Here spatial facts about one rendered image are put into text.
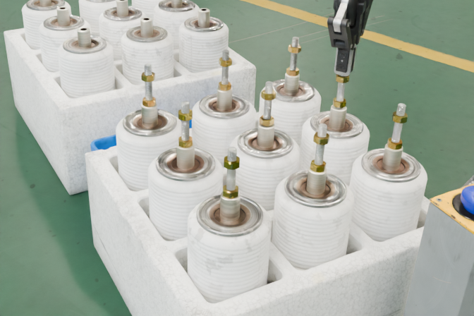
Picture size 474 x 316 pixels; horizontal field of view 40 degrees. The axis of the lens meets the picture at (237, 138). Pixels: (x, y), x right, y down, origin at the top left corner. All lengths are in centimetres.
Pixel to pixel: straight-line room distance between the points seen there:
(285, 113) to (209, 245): 33
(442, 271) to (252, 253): 20
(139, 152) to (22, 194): 40
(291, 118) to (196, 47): 32
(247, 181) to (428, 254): 26
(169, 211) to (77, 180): 42
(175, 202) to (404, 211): 29
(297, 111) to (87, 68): 38
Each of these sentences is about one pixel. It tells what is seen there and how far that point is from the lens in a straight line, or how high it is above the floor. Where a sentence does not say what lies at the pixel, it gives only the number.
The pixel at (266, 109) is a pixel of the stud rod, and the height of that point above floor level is 31.
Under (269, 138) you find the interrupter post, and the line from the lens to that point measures 86.
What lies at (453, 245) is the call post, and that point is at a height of 28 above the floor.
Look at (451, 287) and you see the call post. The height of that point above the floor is 24.
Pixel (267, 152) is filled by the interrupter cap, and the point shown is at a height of 25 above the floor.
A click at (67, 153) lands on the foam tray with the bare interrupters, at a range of 117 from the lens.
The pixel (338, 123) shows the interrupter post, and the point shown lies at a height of 26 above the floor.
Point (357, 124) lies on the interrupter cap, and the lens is 94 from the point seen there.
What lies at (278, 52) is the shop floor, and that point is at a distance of 180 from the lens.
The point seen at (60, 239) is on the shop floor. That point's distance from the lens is 113.
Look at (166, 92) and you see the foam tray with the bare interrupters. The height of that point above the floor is 17.
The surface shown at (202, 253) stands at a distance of 73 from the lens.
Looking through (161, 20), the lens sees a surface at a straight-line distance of 134.
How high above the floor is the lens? 70
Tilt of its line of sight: 31 degrees down
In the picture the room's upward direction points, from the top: 2 degrees clockwise
